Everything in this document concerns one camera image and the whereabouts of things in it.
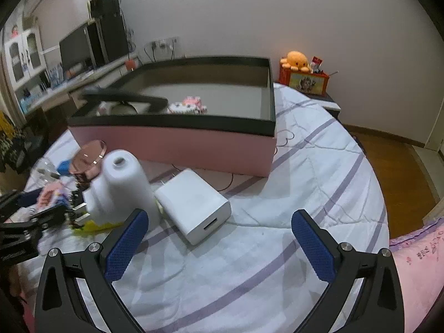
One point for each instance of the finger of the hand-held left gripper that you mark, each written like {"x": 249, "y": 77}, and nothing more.
{"x": 52, "y": 216}
{"x": 24, "y": 199}

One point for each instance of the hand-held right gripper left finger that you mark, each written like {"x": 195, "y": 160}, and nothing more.
{"x": 126, "y": 246}

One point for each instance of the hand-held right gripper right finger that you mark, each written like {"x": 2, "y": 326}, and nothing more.
{"x": 312, "y": 246}

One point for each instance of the clear glass bottle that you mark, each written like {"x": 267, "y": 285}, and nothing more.
{"x": 45, "y": 170}

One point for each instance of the yellow highlighter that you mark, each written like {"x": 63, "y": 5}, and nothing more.
{"x": 93, "y": 227}

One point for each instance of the white cylindrical device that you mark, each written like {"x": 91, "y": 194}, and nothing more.
{"x": 121, "y": 187}

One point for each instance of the white charger block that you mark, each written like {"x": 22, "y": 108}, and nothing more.
{"x": 194, "y": 204}

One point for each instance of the white plastic gadget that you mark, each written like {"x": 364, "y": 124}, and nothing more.
{"x": 103, "y": 109}

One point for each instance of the pink box with black rim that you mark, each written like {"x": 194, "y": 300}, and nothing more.
{"x": 208, "y": 145}

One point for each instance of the blue plastic case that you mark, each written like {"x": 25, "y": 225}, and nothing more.
{"x": 64, "y": 167}

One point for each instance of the black office chair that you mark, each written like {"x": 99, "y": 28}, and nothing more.
{"x": 33, "y": 142}

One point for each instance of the white striped quilt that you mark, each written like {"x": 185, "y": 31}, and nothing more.
{"x": 277, "y": 197}

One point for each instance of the yellow leopard print clothes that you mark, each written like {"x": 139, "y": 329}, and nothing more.
{"x": 8, "y": 138}

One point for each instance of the rose gold lidded jar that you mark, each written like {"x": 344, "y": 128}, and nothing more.
{"x": 86, "y": 159}

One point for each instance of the pink embroidered quilt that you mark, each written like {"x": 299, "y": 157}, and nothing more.
{"x": 423, "y": 267}

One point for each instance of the blue white carton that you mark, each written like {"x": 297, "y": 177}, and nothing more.
{"x": 56, "y": 75}

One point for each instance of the white desk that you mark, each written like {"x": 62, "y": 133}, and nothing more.
{"x": 86, "y": 76}

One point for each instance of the white glass-door cabinet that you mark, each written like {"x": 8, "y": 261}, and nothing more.
{"x": 20, "y": 59}

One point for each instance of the black computer monitor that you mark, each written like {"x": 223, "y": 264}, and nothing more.
{"x": 74, "y": 50}

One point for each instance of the red printed storage box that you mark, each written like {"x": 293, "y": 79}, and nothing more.
{"x": 307, "y": 83}

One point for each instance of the small pink doll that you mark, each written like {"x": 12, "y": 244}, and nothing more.
{"x": 15, "y": 31}

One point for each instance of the orange capped bottle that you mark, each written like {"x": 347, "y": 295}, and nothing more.
{"x": 130, "y": 64}

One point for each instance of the black computer tower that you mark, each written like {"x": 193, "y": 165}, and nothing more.
{"x": 111, "y": 41}

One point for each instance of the red white small card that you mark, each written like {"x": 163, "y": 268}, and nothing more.
{"x": 317, "y": 63}

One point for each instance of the orange octopus plush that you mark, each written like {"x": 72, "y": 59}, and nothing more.
{"x": 295, "y": 60}

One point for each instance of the black speaker box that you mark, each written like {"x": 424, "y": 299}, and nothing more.
{"x": 105, "y": 5}

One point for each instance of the white wall outlet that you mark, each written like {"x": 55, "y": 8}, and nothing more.
{"x": 163, "y": 43}

